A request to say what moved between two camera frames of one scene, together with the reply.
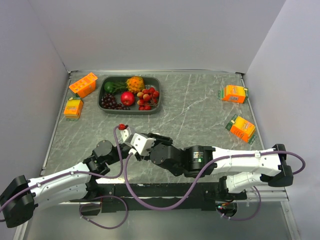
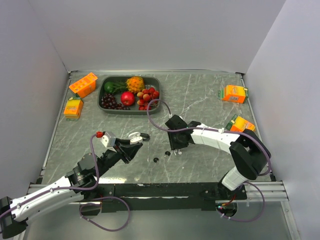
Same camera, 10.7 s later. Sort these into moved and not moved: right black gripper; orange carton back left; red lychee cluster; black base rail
Moved: right black gripper
Not moved: black base rail; orange carton back left; red lychee cluster
